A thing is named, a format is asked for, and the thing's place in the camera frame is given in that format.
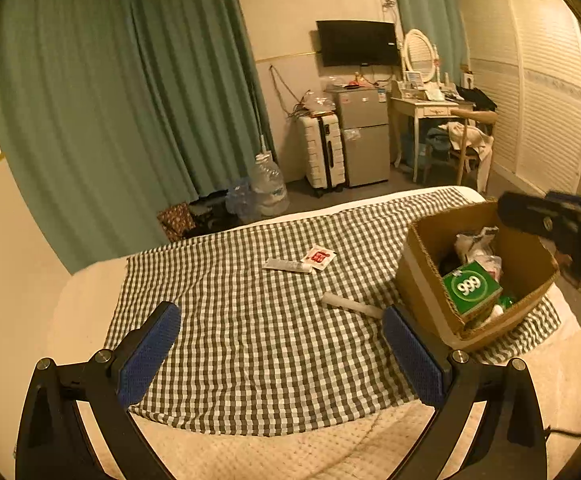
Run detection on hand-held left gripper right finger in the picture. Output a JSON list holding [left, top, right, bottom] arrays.
[[381, 305, 551, 480]]

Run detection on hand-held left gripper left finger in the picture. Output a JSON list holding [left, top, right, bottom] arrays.
[[15, 301, 182, 480]]

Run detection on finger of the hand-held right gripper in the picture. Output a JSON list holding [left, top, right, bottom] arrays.
[[499, 190, 581, 246]]

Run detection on white plastic wrappers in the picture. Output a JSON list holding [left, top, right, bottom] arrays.
[[454, 226, 500, 261]]

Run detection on cardboard box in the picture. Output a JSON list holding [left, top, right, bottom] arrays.
[[394, 200, 560, 353]]

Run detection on green and white medicine box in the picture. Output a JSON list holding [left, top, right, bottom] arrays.
[[441, 260, 503, 323]]

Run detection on white bed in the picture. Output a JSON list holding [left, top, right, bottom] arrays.
[[45, 185, 581, 480]]

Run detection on translucent white plastic stick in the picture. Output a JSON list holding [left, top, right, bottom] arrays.
[[320, 292, 388, 320]]

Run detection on white garment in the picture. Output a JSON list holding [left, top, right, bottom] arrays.
[[443, 121, 493, 161]]

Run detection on wooden chair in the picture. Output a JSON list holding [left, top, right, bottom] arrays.
[[440, 109, 498, 186]]

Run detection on dark teal garment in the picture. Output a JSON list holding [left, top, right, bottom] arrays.
[[425, 127, 453, 153]]

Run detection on grey checked cloth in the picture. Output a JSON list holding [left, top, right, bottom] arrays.
[[104, 192, 561, 436]]

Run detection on dark clothes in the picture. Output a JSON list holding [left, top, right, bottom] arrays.
[[455, 85, 498, 111]]

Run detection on white louvered wardrobe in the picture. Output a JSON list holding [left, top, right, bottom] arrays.
[[457, 0, 581, 201]]

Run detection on cream textured blanket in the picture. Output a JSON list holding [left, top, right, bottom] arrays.
[[78, 327, 581, 480]]

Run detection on brown patterned bag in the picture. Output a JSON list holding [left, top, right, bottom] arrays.
[[157, 202, 196, 243]]

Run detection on red and white sachet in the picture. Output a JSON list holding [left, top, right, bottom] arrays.
[[300, 245, 337, 270]]

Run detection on cream dressing table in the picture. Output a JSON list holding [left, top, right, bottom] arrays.
[[387, 80, 476, 183]]

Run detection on grey mini fridge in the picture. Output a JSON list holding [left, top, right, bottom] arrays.
[[325, 85, 391, 188]]

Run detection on blue plastic bag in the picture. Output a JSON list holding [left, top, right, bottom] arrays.
[[225, 177, 258, 221]]

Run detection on oval vanity mirror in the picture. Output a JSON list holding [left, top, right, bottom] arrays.
[[403, 29, 436, 75]]

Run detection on large clear water jug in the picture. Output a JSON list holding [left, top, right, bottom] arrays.
[[248, 152, 290, 218]]

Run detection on white suitcase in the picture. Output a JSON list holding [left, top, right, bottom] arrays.
[[297, 112, 346, 193]]

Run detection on green curtain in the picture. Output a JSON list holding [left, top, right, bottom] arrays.
[[130, 0, 277, 196], [386, 0, 471, 68], [0, 0, 201, 276]]

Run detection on clear plastic bag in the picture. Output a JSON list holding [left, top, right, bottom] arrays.
[[300, 89, 336, 113]]

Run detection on black wall television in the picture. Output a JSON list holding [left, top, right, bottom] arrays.
[[316, 20, 402, 67]]

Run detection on hanging cords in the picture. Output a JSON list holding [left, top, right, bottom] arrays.
[[269, 64, 321, 118]]

